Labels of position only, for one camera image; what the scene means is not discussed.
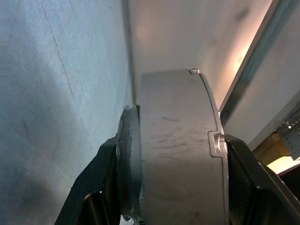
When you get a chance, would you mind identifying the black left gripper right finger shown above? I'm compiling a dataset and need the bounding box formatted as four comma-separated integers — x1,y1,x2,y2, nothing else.
224,134,300,225

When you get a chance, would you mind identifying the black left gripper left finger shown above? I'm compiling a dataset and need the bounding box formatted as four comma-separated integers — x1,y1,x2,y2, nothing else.
54,136,122,225

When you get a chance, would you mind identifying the grey cylindrical motor housing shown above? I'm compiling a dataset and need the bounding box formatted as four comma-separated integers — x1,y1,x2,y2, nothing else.
116,69,223,225

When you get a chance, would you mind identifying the grey motor housing lid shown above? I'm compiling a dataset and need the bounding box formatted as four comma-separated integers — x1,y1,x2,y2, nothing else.
188,67,231,225

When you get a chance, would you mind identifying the blue cloth mat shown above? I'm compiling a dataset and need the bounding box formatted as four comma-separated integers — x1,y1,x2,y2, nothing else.
0,0,137,225

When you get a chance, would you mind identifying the perforated metal bracket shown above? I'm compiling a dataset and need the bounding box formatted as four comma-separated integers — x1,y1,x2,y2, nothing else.
273,116,300,161

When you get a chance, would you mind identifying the aluminium frame rail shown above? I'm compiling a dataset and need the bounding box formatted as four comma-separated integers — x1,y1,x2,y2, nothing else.
218,0,300,147

